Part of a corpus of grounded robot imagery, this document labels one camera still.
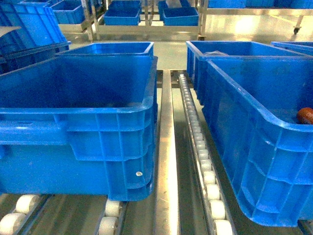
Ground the orange cylindrical cap 4680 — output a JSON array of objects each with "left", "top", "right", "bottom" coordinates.
[{"left": 296, "top": 107, "right": 313, "bottom": 124}]

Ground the blue left front crate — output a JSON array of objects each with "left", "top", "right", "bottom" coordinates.
[{"left": 0, "top": 55, "right": 158, "bottom": 201}]

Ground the blue left rear crate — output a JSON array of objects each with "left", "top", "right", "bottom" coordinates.
[{"left": 57, "top": 42, "right": 154, "bottom": 56}]

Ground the blue right rear crate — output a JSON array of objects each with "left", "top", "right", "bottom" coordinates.
[{"left": 186, "top": 41, "right": 307, "bottom": 105}]

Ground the stainless steel flow rack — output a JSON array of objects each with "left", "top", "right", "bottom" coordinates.
[{"left": 0, "top": 0, "right": 313, "bottom": 235}]

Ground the blue right front crate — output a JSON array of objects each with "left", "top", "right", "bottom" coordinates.
[{"left": 202, "top": 57, "right": 313, "bottom": 227}]

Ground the white roller track strip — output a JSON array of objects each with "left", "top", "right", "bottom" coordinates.
[{"left": 178, "top": 74, "right": 237, "bottom": 235}]

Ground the tilted blue crate far left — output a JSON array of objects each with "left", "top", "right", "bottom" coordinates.
[{"left": 0, "top": 1, "right": 70, "bottom": 74}]

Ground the steel centre divider rail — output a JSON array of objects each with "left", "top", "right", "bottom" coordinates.
[{"left": 153, "top": 70, "right": 180, "bottom": 235}]

